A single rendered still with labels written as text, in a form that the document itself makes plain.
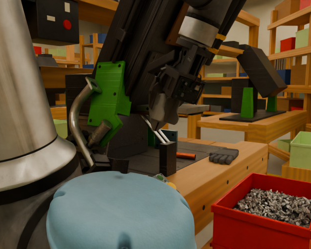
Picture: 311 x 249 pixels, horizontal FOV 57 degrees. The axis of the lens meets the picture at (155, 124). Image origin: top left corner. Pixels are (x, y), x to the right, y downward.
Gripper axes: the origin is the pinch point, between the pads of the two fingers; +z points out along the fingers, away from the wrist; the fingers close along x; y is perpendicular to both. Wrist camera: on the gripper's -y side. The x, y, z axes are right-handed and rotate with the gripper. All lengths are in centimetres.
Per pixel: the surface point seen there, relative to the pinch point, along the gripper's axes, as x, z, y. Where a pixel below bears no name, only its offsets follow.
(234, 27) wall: 587, -140, -780
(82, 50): 92, 63, -562
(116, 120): -1.6, 8.1, -19.9
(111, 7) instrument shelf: -2, -22, -67
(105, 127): -4.5, 10.5, -18.2
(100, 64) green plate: -6.7, -3.6, -36.0
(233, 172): 49, 17, -16
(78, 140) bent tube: -9.1, 19.0, -24.6
